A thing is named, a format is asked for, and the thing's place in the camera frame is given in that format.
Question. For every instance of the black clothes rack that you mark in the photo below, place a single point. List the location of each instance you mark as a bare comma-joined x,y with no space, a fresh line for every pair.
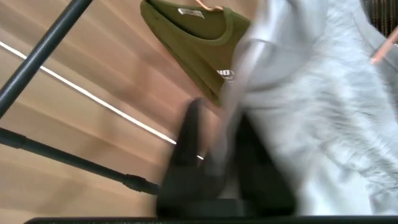
37,56

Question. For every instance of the pale grey garment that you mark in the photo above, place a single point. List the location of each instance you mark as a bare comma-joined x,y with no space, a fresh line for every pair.
311,109

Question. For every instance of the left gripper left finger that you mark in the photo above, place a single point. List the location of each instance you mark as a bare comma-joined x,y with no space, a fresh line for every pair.
186,174

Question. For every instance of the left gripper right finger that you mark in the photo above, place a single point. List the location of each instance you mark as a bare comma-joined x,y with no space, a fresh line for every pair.
261,186

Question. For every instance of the green sleeveless shirt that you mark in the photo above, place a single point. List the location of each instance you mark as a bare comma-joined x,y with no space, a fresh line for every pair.
199,46

